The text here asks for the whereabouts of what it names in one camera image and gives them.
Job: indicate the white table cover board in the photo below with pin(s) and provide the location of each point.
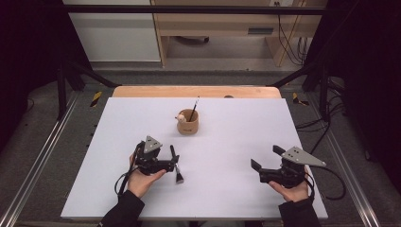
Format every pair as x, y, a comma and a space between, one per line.
220, 176

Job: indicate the thin black makeup brush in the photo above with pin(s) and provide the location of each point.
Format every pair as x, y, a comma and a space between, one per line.
196, 104

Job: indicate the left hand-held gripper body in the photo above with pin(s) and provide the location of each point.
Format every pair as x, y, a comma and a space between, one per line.
151, 162

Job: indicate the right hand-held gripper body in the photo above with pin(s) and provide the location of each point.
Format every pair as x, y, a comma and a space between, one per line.
293, 176

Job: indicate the black curtain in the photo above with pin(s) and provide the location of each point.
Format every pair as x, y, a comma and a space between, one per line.
362, 47
28, 47

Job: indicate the black horizontal frame bar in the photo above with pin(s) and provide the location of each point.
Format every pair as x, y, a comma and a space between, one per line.
189, 9

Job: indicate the person's left hand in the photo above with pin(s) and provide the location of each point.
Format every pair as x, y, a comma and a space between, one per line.
142, 184

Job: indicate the white cabinet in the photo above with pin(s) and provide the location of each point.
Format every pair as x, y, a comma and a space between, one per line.
116, 34

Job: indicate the aluminium floor rail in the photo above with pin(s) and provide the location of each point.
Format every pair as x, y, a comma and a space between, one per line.
41, 157
346, 164

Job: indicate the black metal frame stand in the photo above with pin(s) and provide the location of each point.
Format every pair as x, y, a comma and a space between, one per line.
324, 91
61, 91

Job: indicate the beige wooden desk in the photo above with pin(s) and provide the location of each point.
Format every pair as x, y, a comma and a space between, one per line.
220, 23

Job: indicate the person's right hand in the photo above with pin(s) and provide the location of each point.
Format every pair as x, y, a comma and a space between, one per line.
294, 194

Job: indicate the tan bear pen holder cup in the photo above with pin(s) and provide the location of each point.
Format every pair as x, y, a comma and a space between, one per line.
187, 127

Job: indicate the large black makeup brush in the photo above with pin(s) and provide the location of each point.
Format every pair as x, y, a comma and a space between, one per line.
179, 176

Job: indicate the light wooden table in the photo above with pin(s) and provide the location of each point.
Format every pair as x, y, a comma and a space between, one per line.
189, 92

